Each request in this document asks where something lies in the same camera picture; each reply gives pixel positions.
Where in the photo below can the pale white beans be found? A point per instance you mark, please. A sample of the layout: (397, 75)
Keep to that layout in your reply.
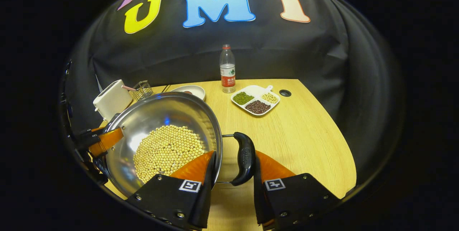
(269, 98)

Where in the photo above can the black table grommet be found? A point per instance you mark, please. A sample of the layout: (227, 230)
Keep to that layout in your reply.
(285, 93)

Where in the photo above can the black backdrop cloth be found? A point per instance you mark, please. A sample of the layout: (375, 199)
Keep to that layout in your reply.
(287, 51)

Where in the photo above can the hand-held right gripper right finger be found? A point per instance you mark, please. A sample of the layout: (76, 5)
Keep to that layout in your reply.
(297, 198)

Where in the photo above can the round white plate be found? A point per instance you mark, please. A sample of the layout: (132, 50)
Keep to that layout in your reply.
(197, 91)

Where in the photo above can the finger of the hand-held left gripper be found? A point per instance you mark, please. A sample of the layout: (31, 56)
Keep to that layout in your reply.
(105, 141)
(91, 168)

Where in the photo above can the pile of soybeans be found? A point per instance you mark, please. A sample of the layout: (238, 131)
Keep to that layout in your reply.
(165, 152)

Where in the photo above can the black chopsticks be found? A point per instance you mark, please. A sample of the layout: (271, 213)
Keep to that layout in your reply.
(166, 88)

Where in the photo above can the stainless steel pot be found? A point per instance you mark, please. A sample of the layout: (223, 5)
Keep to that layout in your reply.
(172, 111)

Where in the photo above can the pink stick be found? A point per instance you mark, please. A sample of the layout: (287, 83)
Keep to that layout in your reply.
(128, 88)

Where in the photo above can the white divided dish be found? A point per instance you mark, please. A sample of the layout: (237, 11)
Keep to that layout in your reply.
(256, 90)

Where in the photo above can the clear plastic water bottle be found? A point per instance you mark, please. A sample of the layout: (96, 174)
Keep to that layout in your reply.
(227, 76)

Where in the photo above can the dark red beans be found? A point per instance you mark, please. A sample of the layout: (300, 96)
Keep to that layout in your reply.
(257, 107)

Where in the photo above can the green mung beans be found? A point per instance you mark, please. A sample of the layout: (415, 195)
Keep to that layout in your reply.
(243, 98)

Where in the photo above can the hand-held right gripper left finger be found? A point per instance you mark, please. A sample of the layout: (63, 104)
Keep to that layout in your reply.
(168, 198)

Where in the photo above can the white toaster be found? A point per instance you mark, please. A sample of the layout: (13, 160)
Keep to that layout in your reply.
(113, 100)

